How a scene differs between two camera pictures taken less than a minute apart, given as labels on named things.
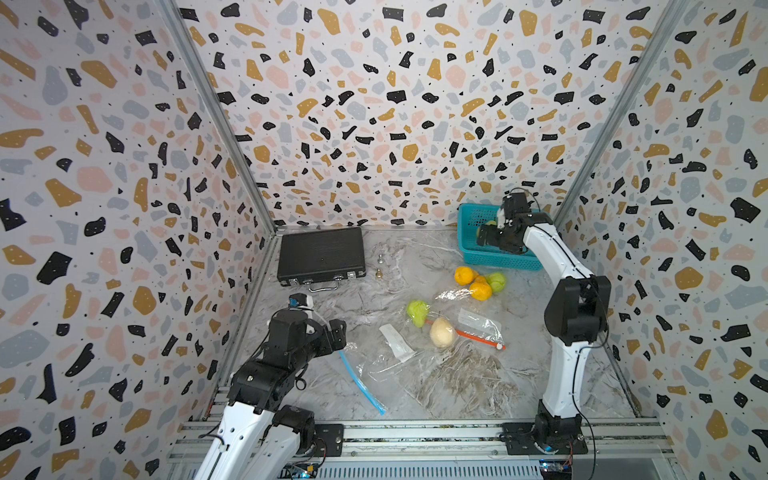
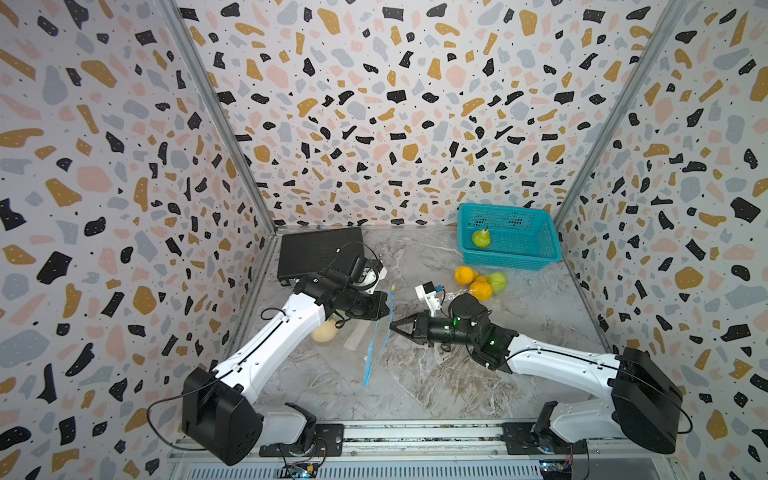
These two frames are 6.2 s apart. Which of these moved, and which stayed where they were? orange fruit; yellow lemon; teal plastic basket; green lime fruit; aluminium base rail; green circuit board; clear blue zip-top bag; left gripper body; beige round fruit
Moved: beige round fruit; clear blue zip-top bag; left gripper body
Stayed: aluminium base rail; orange fruit; teal plastic basket; green circuit board; yellow lemon; green lime fruit
